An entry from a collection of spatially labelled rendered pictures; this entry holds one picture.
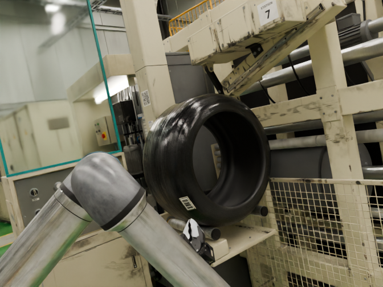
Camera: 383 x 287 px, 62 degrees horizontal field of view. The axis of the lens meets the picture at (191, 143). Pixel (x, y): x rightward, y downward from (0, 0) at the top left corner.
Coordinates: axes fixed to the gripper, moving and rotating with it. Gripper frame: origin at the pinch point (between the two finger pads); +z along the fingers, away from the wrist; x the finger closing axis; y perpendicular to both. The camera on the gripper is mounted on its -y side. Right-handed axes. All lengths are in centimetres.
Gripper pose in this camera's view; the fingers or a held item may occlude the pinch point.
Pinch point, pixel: (189, 221)
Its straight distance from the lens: 112.5
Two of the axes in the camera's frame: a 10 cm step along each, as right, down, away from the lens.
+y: 5.7, 6.1, 5.5
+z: -1.0, -6.2, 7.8
